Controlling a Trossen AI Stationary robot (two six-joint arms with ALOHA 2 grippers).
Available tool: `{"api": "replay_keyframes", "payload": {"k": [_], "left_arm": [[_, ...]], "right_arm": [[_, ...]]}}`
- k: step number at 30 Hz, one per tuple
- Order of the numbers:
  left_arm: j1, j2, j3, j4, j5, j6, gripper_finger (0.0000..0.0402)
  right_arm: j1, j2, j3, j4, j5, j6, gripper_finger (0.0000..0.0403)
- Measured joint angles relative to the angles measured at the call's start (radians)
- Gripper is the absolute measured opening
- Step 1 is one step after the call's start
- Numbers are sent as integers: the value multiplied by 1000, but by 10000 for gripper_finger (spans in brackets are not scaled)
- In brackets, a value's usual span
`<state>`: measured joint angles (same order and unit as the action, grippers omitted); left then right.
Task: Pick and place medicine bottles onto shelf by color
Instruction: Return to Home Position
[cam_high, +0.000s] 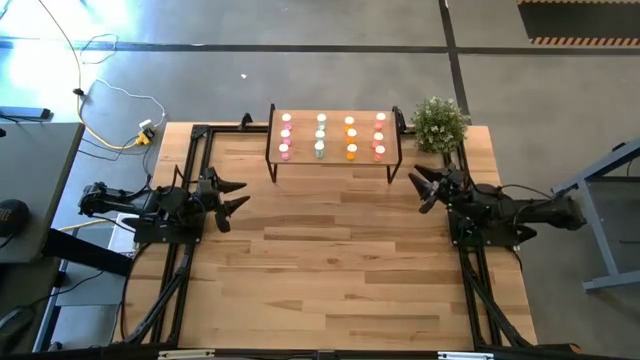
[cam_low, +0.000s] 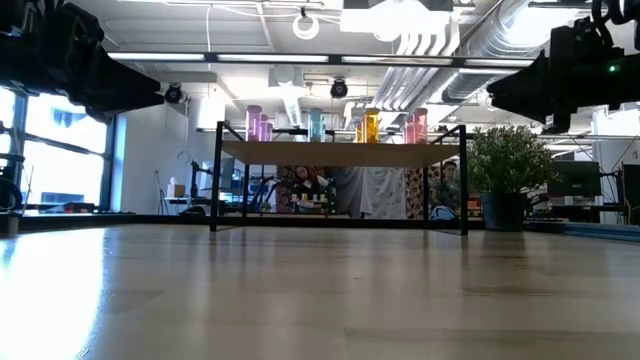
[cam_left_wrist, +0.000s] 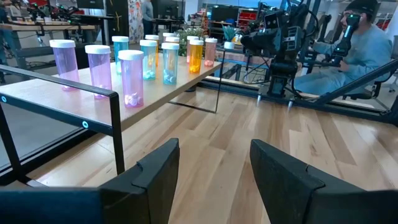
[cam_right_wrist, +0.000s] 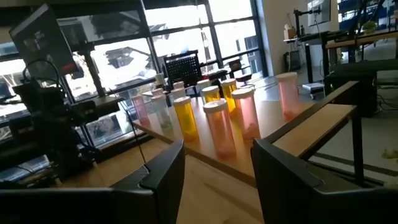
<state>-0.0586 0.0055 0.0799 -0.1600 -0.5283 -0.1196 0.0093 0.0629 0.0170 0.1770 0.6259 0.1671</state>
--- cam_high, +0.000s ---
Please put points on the black metal rig frame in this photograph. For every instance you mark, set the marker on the black metal rig frame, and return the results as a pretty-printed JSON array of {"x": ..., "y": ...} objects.
[{"x": 225, "y": 129}]

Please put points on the potted green plant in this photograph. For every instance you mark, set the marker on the potted green plant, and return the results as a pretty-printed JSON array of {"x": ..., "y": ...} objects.
[{"x": 440, "y": 125}]

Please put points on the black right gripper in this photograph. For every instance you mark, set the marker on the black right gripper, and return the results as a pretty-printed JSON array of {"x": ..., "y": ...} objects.
[{"x": 447, "y": 190}]

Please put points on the grey metal stand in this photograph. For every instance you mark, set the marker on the grey metal stand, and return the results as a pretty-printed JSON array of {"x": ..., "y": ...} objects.
[{"x": 600, "y": 230}]

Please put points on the wooden shelf black metal legs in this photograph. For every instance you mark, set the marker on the wooden shelf black metal legs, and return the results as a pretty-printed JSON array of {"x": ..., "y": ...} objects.
[{"x": 332, "y": 160}]

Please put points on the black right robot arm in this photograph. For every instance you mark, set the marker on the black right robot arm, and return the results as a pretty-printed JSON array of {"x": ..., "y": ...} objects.
[{"x": 510, "y": 212}]

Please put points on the black beam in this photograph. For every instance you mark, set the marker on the black beam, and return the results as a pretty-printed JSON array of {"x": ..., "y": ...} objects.
[{"x": 85, "y": 252}]

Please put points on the black computer mouse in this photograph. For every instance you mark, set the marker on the black computer mouse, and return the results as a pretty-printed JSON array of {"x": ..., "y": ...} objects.
[{"x": 14, "y": 325}]

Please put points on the grey desk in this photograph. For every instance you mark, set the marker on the grey desk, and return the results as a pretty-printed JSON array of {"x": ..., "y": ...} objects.
[{"x": 35, "y": 170}]

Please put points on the black floor plug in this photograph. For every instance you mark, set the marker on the black floor plug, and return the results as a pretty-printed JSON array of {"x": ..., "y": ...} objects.
[{"x": 78, "y": 92}]

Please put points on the black mat hazard stripe edge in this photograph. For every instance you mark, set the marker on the black mat hazard stripe edge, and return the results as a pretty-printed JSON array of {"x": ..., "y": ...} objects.
[{"x": 580, "y": 20}]

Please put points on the dark desk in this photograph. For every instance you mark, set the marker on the dark desk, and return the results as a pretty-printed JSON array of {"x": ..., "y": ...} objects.
[{"x": 25, "y": 285}]

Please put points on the white power adapter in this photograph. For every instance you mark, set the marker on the white power adapter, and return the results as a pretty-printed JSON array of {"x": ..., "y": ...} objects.
[{"x": 146, "y": 125}]

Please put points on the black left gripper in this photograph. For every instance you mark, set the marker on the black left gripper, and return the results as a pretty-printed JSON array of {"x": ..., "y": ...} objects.
[{"x": 210, "y": 197}]

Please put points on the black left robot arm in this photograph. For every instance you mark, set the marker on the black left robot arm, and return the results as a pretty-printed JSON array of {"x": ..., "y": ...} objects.
[{"x": 125, "y": 200}]

